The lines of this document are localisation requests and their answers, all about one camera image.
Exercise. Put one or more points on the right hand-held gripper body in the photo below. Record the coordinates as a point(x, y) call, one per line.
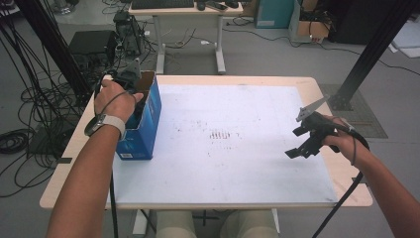
point(317, 120)

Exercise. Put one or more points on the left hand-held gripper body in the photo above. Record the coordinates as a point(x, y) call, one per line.
point(130, 74)

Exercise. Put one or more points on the blue cardboard box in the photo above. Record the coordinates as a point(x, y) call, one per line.
point(145, 135)

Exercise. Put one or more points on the person's left hand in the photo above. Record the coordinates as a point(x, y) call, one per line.
point(114, 100)

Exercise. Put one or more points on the person's right hand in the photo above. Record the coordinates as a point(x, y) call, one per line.
point(345, 140)

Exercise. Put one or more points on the black electronic device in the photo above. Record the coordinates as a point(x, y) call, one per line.
point(128, 31)

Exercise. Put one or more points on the black computer case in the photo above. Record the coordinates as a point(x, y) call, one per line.
point(92, 43)

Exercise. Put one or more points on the white desk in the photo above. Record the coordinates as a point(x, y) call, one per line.
point(158, 29)

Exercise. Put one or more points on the wristwatch with white band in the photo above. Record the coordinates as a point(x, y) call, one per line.
point(112, 124)

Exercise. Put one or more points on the grey tape strip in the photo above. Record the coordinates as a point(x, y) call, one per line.
point(356, 180)
point(64, 160)

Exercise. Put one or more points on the black keyboard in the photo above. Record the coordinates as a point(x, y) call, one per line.
point(161, 4)

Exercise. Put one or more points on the white table mat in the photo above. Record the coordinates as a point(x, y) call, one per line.
point(224, 165)

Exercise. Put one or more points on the black metal stand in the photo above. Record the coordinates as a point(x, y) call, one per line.
point(373, 53)
point(49, 43)

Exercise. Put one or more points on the brown cardboard box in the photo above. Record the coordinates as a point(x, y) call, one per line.
point(312, 29)

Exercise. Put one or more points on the black computer mouse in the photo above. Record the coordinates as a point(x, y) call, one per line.
point(201, 6)

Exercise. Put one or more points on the person's right leg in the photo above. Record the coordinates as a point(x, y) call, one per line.
point(247, 224)

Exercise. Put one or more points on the person's leg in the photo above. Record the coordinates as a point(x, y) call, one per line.
point(247, 224)
point(176, 224)

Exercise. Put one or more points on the black phone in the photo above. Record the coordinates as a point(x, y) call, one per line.
point(216, 5)

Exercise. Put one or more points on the teal cardboard box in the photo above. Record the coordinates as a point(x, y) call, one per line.
point(274, 13)

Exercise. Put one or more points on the white paper sheets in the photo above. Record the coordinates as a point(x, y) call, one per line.
point(407, 39)

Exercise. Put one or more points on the person's left leg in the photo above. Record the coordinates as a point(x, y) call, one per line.
point(176, 224)

